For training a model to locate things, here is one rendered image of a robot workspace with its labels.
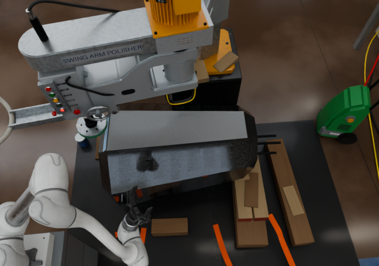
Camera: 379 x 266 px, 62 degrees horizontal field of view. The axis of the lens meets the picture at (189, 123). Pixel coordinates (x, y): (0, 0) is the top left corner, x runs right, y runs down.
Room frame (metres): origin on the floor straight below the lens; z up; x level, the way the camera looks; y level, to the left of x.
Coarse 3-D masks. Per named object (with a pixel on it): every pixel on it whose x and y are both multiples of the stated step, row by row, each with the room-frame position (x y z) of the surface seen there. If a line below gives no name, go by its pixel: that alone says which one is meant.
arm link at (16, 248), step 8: (0, 240) 0.34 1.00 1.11; (8, 240) 0.34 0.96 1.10; (16, 240) 0.34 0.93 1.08; (0, 248) 0.29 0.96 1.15; (8, 248) 0.30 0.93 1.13; (16, 248) 0.30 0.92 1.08; (0, 256) 0.25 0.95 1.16; (8, 256) 0.25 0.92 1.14; (16, 256) 0.26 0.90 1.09; (24, 256) 0.27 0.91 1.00; (0, 264) 0.22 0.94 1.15; (8, 264) 0.22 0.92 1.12; (16, 264) 0.22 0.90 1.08; (24, 264) 0.23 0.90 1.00
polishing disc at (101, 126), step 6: (78, 120) 1.20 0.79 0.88; (84, 126) 1.14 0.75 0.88; (90, 126) 1.14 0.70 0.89; (96, 126) 1.14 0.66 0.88; (102, 126) 1.14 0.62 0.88; (78, 132) 1.10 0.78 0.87; (84, 132) 1.09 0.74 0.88; (90, 132) 1.09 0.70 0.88; (96, 132) 1.09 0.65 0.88; (102, 132) 1.10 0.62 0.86; (90, 138) 1.06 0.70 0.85
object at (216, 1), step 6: (204, 0) 1.70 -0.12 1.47; (210, 0) 1.71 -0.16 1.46; (216, 0) 1.77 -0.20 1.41; (222, 0) 1.80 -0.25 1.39; (210, 6) 1.70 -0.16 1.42; (216, 6) 1.77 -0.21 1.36; (222, 6) 1.80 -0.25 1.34; (210, 12) 1.69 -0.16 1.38; (216, 12) 1.77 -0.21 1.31; (222, 12) 1.81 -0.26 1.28; (216, 18) 1.77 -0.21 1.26
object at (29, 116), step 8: (48, 104) 1.18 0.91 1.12; (16, 112) 1.13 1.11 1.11; (24, 112) 1.14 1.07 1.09; (32, 112) 1.15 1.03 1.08; (40, 112) 1.14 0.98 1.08; (48, 112) 1.14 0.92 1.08; (104, 112) 1.14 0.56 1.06; (112, 112) 1.12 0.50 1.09; (16, 120) 1.09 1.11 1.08; (24, 120) 1.09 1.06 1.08; (32, 120) 1.08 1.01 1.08; (40, 120) 1.06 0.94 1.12; (48, 120) 1.07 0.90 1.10; (56, 120) 1.08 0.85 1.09; (16, 128) 1.02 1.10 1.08
